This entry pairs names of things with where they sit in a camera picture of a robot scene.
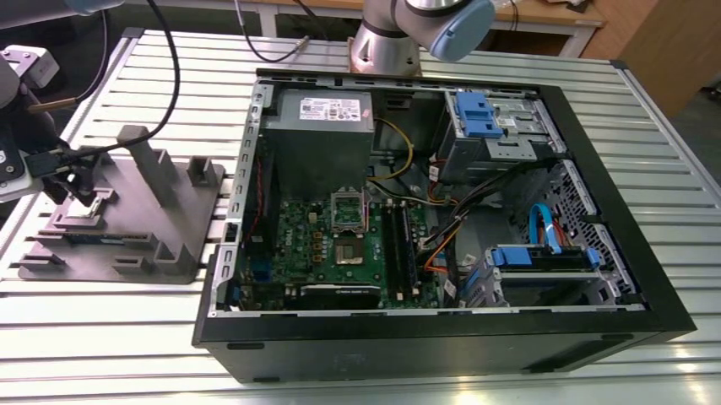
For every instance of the green motherboard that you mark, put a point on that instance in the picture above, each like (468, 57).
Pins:
(298, 270)

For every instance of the black open PC case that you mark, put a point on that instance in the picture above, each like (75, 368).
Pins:
(394, 350)

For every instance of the black graphics card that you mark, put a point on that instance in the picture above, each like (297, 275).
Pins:
(338, 293)

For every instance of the white desk frame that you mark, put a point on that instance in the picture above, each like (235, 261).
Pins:
(269, 23)

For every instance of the wooden desk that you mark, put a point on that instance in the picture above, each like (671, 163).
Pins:
(552, 17)

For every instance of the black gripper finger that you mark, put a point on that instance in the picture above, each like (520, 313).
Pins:
(55, 187)
(86, 185)

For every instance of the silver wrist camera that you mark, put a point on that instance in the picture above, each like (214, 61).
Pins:
(16, 190)

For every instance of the black RAM slot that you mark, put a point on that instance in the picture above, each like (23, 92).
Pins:
(390, 249)
(409, 249)

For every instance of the wooden panel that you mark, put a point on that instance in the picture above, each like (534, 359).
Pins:
(665, 50)

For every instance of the blue plastic drive latch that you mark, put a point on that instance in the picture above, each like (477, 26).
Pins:
(476, 109)

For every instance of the grey plastic parts rack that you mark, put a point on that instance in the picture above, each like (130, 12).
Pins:
(140, 236)

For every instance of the silver metal drive cage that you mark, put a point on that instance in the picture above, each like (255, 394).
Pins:
(518, 147)

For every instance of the grey wrist bracket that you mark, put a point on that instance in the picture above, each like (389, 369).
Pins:
(46, 67)

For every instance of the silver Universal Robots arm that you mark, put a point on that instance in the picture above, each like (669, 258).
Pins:
(389, 46)

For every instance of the RAM stick with blue label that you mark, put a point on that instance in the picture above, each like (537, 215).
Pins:
(102, 241)

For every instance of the CPU socket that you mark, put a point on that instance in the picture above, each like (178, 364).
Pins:
(349, 252)

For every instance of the silver CPU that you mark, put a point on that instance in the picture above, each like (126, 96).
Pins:
(79, 211)

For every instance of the grey power supply unit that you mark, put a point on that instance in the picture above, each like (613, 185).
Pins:
(315, 147)

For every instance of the silver metal disk bay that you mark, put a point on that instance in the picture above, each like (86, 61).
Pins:
(552, 280)

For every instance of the hard disk in blue carrier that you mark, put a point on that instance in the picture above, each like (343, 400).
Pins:
(518, 257)

